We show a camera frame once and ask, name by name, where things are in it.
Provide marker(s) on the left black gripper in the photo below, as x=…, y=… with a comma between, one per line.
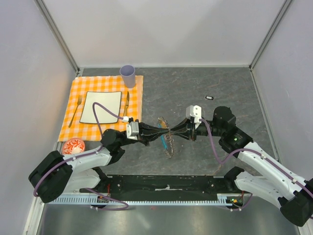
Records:
x=147, y=133

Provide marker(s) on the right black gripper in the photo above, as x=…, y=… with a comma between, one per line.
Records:
x=191, y=128

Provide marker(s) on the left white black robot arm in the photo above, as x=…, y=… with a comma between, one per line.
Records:
x=58, y=173

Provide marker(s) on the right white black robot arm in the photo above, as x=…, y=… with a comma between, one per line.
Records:
x=289, y=192

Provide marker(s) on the gold knife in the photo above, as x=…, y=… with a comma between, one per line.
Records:
x=126, y=104

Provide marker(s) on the orange checkered cloth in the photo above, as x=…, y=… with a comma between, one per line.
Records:
x=82, y=85

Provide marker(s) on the white square plate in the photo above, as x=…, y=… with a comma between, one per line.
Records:
x=110, y=100

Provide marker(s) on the purple plastic cup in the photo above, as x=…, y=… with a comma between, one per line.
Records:
x=127, y=73

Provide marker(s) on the red patterned bowl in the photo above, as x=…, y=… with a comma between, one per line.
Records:
x=73, y=146

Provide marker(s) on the gold fork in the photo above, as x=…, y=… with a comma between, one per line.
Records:
x=79, y=101

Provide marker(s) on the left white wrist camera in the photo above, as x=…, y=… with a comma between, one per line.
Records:
x=132, y=128

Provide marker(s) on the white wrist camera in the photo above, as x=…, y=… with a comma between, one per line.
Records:
x=132, y=128
x=195, y=112

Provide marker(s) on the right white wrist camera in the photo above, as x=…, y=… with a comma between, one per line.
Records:
x=195, y=112

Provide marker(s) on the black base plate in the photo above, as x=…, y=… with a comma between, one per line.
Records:
x=165, y=187

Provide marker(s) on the grey slotted cable duct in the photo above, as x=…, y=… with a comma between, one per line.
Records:
x=219, y=199

